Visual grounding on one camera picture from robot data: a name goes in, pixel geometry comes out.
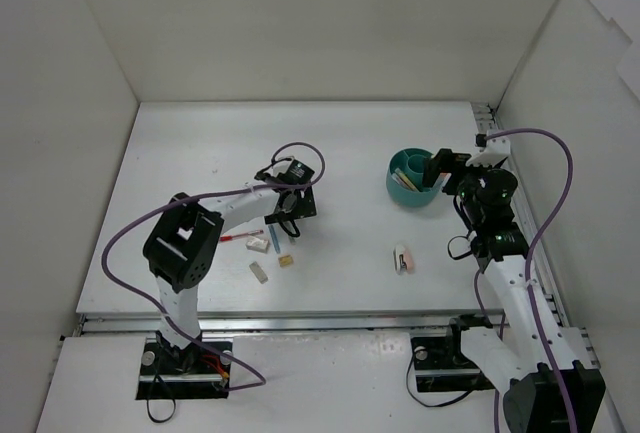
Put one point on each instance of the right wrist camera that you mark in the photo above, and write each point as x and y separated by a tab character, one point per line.
494	148

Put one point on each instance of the orange slim highlighter pen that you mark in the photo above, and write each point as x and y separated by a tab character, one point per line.
399	179

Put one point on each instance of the aluminium right rail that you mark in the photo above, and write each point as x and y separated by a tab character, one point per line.
485	119

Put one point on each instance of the small white pink stapler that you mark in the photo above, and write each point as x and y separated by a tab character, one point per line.
403	260

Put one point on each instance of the dirty white eraser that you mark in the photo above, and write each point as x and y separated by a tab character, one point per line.
258	272

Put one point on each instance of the blue slim highlighter pen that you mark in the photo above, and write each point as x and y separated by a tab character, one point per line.
274	239

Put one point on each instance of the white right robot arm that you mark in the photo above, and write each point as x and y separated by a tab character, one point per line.
543	384

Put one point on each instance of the yellow slim highlighter pen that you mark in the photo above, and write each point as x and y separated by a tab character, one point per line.
407	180

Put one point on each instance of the aluminium rail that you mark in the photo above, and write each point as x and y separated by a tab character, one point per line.
336	321
485	119

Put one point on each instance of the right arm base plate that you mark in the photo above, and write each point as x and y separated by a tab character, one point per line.
436	369

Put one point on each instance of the yellow eraser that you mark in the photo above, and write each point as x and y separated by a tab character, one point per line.
285	261

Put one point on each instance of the teal round desk organizer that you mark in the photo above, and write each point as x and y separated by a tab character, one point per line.
411	162

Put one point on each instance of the aluminium front rail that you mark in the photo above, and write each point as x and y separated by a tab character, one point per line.
336	321

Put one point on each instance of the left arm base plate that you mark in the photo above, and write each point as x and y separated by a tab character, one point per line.
162	377

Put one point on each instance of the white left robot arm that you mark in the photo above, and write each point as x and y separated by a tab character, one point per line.
182	244

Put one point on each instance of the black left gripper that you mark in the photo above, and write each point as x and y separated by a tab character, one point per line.
304	204

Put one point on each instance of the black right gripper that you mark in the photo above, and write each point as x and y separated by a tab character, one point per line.
451	165

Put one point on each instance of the red gel pen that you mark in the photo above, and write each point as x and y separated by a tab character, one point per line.
233	237

